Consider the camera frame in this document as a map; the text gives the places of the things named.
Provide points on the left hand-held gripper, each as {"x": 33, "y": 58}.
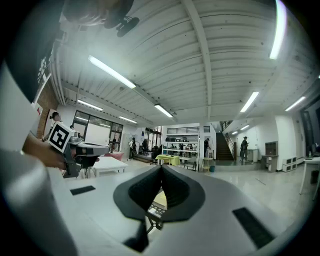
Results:
{"x": 58, "y": 136}

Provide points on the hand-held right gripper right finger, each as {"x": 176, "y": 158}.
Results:
{"x": 212, "y": 225}

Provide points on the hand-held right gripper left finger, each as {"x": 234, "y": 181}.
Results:
{"x": 100, "y": 212}

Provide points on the person's left forearm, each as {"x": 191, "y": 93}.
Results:
{"x": 40, "y": 150}

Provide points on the white table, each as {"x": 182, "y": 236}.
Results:
{"x": 107, "y": 162}

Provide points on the large black-framed window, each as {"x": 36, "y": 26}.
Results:
{"x": 100, "y": 130}

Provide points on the pink chair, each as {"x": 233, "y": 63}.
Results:
{"x": 113, "y": 156}

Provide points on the teal bin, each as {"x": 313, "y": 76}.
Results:
{"x": 212, "y": 169}

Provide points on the yellow board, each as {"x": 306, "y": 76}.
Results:
{"x": 160, "y": 200}

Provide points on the small wooden stool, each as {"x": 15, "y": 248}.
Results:
{"x": 207, "y": 162}

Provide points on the yellow table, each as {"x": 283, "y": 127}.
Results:
{"x": 167, "y": 158}

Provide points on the dark staircase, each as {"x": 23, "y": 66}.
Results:
{"x": 222, "y": 150}

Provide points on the ceiling tube lights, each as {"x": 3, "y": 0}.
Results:
{"x": 112, "y": 72}

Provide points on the white shelving unit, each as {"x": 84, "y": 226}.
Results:
{"x": 180, "y": 145}

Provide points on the grey cabinet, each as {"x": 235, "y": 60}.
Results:
{"x": 270, "y": 155}

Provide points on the white drawer unit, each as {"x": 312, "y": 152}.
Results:
{"x": 289, "y": 163}

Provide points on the white desk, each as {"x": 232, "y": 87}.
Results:
{"x": 311, "y": 162}

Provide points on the person's black t-shirt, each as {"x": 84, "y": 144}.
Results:
{"x": 30, "y": 50}

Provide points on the black head-mounted camera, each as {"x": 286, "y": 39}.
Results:
{"x": 125, "y": 23}

